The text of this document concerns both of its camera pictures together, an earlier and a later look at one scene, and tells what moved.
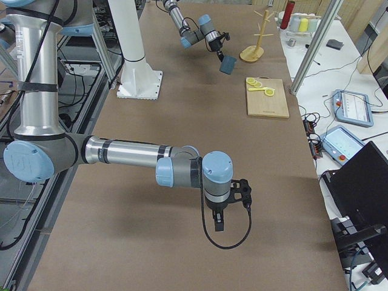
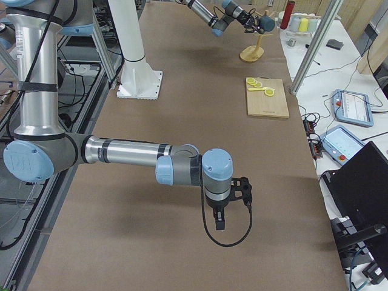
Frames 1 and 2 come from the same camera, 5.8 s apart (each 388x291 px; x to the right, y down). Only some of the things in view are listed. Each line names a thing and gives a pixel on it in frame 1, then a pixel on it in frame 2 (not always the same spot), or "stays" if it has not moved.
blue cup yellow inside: x=227 y=64 to x=267 y=23
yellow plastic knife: x=252 y=89 stays
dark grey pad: x=334 y=43 stays
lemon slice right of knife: x=269 y=92 stays
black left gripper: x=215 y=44 to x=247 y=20
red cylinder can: x=287 y=14 stays
